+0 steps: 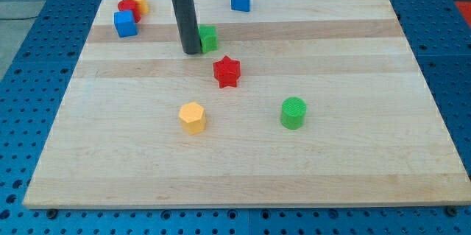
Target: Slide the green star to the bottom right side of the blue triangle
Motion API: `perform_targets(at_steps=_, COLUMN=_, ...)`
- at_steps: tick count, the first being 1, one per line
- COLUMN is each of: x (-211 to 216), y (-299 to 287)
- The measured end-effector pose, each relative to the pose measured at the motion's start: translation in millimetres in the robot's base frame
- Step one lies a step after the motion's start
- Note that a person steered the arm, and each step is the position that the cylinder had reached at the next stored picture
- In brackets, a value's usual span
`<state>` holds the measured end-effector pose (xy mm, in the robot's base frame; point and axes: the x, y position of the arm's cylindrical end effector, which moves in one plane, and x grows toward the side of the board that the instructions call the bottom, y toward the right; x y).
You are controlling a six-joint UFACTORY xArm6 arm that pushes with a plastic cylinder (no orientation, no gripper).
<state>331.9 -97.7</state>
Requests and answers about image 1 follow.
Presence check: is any red cylinder block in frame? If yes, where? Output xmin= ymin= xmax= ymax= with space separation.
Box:
xmin=117 ymin=0 xmax=141 ymax=23

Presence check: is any blue cube block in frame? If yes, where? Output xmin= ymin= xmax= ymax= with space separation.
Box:
xmin=113 ymin=10 xmax=138 ymax=38

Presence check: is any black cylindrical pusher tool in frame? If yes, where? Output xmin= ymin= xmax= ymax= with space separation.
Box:
xmin=171 ymin=0 xmax=201 ymax=55

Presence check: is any wooden board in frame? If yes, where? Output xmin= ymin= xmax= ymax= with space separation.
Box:
xmin=23 ymin=0 xmax=470 ymax=209

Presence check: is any red star block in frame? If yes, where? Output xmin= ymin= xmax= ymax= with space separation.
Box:
xmin=213 ymin=56 xmax=241 ymax=88

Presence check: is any green cylinder block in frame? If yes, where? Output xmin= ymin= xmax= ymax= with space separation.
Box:
xmin=280 ymin=97 xmax=307 ymax=130

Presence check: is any green star block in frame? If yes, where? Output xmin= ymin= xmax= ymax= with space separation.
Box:
xmin=199 ymin=24 xmax=219 ymax=54

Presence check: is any yellow hexagon block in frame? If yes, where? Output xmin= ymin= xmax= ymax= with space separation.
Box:
xmin=179 ymin=102 xmax=206 ymax=135

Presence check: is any blue triangle block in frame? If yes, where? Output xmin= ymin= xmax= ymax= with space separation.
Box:
xmin=230 ymin=0 xmax=250 ymax=12

